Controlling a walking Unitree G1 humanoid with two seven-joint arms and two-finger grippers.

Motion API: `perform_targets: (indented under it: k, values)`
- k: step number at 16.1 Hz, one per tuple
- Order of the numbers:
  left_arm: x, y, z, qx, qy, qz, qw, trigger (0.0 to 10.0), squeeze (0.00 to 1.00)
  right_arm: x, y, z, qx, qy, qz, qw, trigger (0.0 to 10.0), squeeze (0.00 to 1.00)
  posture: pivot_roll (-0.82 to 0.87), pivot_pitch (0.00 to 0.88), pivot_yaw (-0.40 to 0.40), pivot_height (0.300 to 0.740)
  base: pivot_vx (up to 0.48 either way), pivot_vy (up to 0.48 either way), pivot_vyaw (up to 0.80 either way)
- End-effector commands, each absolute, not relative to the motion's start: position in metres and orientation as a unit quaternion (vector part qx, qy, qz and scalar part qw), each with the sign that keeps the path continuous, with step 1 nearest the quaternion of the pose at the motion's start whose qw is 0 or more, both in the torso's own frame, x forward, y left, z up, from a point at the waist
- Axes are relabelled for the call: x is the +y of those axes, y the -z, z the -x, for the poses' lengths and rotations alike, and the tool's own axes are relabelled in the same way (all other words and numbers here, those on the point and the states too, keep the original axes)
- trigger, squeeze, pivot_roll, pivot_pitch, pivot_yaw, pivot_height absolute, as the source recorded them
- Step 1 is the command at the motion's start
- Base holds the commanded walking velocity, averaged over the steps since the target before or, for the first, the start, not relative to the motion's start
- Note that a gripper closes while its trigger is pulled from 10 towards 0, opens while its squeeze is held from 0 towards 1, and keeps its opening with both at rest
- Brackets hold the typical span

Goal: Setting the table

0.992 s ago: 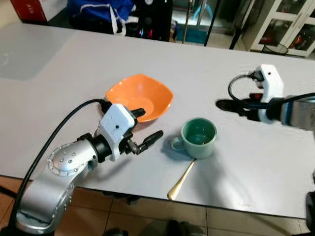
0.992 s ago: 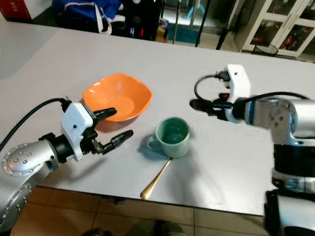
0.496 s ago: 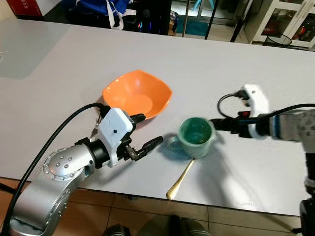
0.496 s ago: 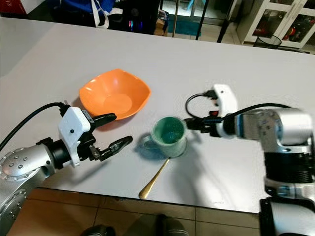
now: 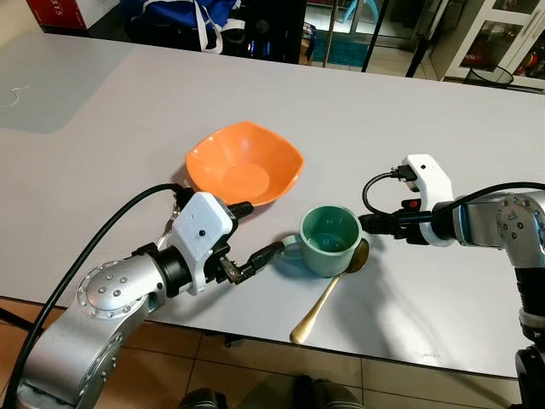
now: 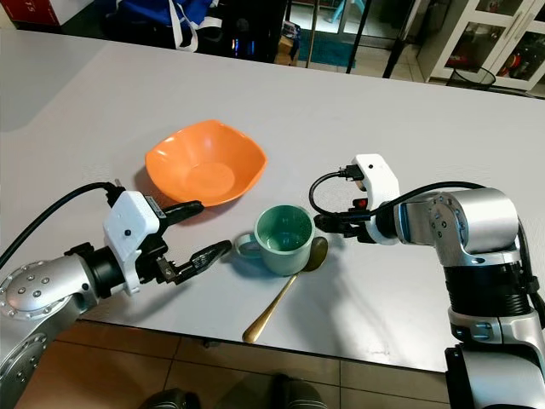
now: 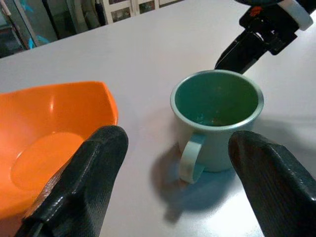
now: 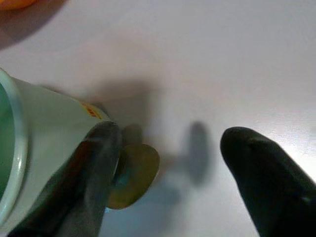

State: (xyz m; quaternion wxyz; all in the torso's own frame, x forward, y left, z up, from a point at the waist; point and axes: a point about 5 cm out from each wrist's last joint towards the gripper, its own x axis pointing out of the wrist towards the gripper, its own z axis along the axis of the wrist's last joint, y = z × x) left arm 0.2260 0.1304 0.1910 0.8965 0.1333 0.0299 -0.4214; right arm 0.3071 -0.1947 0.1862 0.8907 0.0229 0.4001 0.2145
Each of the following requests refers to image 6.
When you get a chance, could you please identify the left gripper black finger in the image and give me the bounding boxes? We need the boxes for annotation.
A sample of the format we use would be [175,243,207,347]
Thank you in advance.
[175,240,232,285]
[158,200,205,224]

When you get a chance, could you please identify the orange plastic bowl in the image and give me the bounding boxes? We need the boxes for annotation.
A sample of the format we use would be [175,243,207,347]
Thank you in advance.
[144,118,267,209]

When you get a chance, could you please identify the green ceramic mug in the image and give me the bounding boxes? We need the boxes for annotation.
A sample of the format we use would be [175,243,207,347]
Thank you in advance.
[234,204,317,277]

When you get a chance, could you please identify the gold metal spoon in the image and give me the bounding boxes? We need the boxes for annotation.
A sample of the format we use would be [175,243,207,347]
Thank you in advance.
[242,236,331,345]

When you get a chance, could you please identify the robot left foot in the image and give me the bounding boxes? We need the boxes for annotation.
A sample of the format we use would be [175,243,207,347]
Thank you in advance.
[141,388,202,409]

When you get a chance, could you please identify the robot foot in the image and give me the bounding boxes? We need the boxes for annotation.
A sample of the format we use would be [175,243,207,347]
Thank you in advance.
[255,374,330,409]
[141,388,202,409]

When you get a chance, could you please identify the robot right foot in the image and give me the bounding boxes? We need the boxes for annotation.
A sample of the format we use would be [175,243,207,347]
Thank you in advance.
[255,374,330,409]

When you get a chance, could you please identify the black mesh wastebasket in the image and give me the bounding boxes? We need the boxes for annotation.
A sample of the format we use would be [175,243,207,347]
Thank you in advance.
[446,66,497,91]

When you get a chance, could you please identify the black tripod pole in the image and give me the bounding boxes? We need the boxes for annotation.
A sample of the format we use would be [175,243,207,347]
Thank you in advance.
[381,0,425,79]

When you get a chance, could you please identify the white glass door cabinet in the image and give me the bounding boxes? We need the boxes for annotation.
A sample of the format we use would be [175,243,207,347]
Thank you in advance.
[417,0,545,91]

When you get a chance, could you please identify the red cardboard box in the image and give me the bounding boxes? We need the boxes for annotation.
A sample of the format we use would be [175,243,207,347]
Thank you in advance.
[0,0,83,27]

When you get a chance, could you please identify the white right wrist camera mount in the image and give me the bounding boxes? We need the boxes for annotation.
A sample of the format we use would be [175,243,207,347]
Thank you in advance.
[350,153,402,249]

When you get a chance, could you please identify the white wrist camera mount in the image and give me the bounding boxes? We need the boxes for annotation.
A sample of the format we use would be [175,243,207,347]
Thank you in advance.
[103,189,164,296]
[350,153,402,249]

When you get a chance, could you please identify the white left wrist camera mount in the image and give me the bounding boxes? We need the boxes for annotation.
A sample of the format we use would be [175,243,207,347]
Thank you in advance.
[103,189,164,296]

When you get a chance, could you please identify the blue bag with white straps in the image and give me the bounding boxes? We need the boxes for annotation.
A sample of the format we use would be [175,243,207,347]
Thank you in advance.
[98,0,215,49]

